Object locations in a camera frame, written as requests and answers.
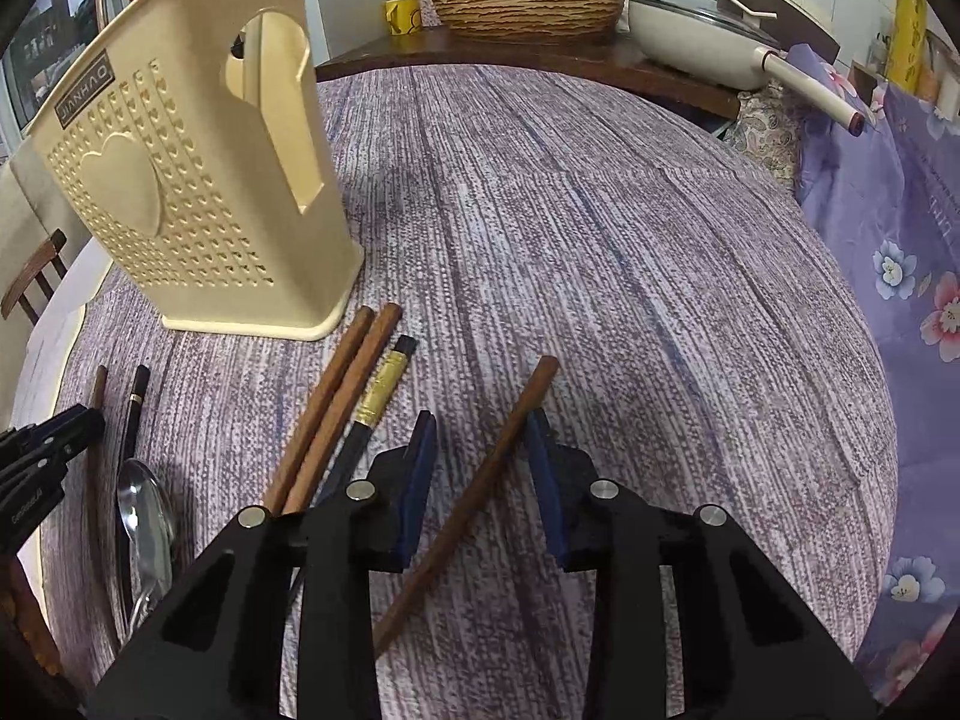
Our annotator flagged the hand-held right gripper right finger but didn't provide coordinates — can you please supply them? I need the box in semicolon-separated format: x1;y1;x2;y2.
525;409;878;720

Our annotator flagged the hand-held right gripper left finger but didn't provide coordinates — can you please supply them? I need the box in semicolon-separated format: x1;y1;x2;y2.
86;411;440;720

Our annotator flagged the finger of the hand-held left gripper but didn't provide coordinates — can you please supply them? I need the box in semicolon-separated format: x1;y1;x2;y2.
0;465;68;552
0;405;106;475

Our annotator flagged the black chopstick with gold ring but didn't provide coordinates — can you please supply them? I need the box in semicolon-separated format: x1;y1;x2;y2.
112;364;152;616

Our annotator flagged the black chopstick with gold band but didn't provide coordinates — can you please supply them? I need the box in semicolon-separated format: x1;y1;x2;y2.
311;335;417;507

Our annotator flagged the metal spoon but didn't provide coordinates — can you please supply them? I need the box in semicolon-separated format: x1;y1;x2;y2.
116;457;179;635

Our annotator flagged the cream plastic utensil holder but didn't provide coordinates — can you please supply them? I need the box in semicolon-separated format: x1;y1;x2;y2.
22;0;366;342

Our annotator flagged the wooden chair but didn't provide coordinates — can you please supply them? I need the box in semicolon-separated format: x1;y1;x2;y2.
0;229;68;327

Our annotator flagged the beige cloth cover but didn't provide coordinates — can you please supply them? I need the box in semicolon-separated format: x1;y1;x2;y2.
0;142;113;428

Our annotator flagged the purple woven tablecloth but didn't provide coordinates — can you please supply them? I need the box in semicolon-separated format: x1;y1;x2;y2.
37;64;901;720

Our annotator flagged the paisley patterned cloth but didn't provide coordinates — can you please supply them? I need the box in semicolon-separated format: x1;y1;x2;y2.
724;82;807;188

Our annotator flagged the dark wooden counter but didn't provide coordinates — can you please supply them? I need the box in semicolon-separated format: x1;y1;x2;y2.
315;26;743;121

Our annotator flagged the purple floral cloth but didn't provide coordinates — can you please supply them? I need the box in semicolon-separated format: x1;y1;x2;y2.
780;41;960;691

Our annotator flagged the cream frying pan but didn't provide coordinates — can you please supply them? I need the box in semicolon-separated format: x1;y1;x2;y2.
628;0;875;137

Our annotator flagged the yellow mug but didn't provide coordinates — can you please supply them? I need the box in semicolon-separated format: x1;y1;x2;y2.
385;0;425;37

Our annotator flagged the woven wicker basket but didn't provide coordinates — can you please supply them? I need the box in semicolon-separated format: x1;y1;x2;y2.
429;0;627;44

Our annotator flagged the yellow packet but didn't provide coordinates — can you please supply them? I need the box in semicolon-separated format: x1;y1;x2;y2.
892;0;923;95

